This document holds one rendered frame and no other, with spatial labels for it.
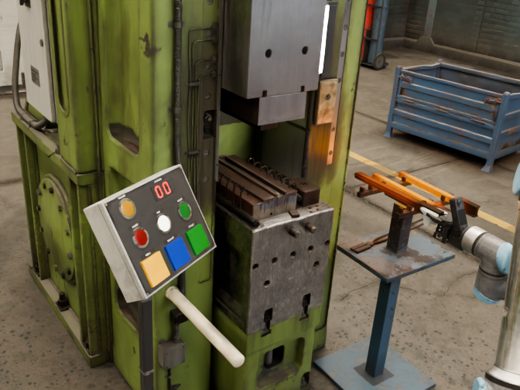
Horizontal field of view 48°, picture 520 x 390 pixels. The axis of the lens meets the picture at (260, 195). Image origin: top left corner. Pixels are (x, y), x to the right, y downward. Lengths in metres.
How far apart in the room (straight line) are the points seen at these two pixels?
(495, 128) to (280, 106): 3.72
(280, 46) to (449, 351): 1.86
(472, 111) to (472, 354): 2.92
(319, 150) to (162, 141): 0.71
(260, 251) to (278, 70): 0.63
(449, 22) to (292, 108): 8.98
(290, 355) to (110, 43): 1.45
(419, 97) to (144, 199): 4.50
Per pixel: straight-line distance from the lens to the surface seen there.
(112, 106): 2.24
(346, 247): 2.46
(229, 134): 2.48
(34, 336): 3.10
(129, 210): 1.59
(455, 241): 2.10
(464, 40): 10.71
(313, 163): 2.35
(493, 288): 2.05
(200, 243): 1.75
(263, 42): 1.86
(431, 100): 5.81
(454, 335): 3.27
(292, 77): 1.97
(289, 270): 2.21
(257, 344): 2.32
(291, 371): 2.60
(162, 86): 1.87
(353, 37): 2.33
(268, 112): 1.94
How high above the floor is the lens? 1.86
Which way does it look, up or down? 25 degrees down
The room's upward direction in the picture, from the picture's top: 4 degrees clockwise
